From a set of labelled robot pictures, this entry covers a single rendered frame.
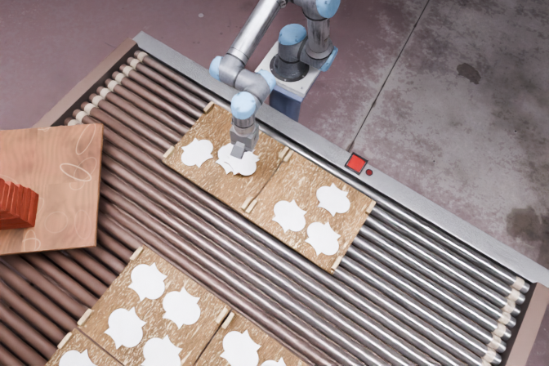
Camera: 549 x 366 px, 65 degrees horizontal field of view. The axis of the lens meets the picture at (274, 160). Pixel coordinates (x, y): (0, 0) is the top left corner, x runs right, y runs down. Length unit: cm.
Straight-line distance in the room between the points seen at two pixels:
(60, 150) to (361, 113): 199
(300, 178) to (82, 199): 84
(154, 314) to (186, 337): 14
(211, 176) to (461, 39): 252
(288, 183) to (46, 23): 257
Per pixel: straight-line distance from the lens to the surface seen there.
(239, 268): 169
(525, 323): 190
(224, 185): 178
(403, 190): 189
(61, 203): 178
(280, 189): 177
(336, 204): 176
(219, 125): 190
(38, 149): 192
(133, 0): 378
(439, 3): 395
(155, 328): 169
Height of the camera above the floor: 258
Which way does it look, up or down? 65 degrees down
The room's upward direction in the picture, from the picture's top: 5 degrees clockwise
